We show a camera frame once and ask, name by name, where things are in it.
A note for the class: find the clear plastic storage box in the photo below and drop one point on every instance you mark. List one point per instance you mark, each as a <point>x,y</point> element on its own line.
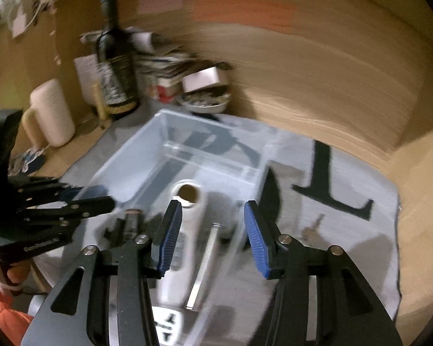
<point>158,151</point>

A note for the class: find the grey printed mat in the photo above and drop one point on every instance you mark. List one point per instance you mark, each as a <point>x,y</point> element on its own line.
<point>328,277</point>

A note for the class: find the orange paper note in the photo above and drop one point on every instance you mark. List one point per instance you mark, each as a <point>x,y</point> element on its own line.
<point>245,14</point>

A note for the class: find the dark wine bottle elephant label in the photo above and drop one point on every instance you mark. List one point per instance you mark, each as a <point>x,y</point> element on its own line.
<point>115,79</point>

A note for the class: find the person's left hand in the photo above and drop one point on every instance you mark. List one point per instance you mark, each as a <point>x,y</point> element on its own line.
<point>18,274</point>

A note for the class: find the stack of books and papers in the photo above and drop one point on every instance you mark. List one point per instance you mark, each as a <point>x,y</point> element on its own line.
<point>162,61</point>

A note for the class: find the white handheld thermometer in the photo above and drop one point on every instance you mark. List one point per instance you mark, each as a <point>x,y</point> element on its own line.
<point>191,220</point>

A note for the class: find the bowl of polished stones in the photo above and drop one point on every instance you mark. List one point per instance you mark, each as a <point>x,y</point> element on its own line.
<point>202,106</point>

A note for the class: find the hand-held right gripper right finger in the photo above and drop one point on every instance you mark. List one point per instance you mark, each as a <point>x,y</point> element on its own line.
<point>258,238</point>

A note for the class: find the person's left forearm orange sleeve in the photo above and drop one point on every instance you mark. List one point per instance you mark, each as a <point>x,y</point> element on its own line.
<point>3,317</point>

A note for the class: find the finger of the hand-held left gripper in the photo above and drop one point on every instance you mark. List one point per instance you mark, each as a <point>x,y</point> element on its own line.
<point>86,207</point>
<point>57,191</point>

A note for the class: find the pale pink card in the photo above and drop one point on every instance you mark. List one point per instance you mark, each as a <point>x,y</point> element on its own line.
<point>202,79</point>

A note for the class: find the blue and white packet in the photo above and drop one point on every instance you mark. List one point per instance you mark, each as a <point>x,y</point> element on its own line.
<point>30,162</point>

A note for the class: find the yellow lip balm tube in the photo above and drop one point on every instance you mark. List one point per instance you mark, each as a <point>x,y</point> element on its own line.
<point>100,104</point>

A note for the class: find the dark cylindrical tool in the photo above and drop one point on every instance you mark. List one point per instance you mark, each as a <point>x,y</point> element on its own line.
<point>131,220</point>

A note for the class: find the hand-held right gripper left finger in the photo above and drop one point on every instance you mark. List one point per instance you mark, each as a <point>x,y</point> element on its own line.
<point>169,238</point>

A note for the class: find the white handwritten note paper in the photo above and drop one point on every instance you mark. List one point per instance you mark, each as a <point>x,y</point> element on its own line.
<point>86,72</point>

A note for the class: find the cream ceramic mug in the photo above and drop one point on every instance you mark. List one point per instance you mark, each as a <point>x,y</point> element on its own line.
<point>52,115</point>

